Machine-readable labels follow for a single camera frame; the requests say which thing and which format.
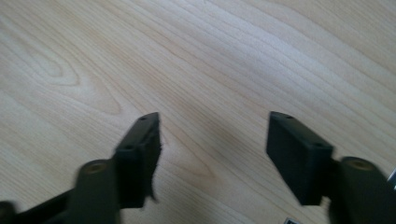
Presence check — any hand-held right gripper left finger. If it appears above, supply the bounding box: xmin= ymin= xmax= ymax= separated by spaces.
xmin=112 ymin=112 xmax=163 ymax=209

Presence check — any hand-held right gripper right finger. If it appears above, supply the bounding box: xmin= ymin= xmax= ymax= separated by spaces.
xmin=265 ymin=110 xmax=335 ymax=206

